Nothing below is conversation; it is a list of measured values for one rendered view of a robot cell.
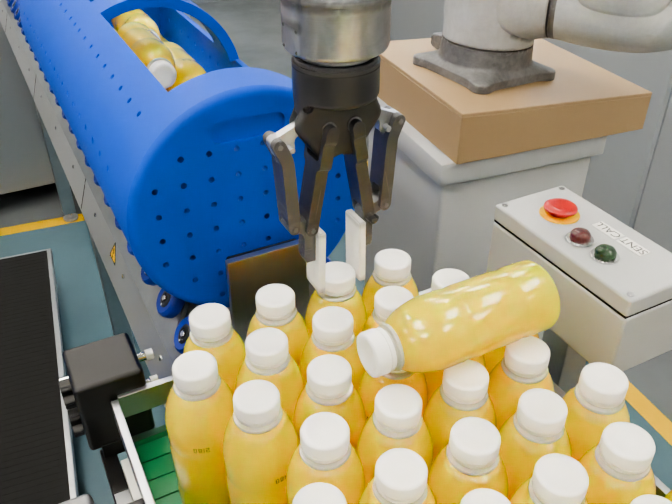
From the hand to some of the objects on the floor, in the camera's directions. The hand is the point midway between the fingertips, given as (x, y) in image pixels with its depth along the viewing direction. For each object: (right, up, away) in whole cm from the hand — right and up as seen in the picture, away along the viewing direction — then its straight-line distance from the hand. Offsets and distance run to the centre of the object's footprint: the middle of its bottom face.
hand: (336, 252), depth 70 cm
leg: (-63, -36, +144) cm, 161 cm away
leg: (-108, +14, +216) cm, 242 cm away
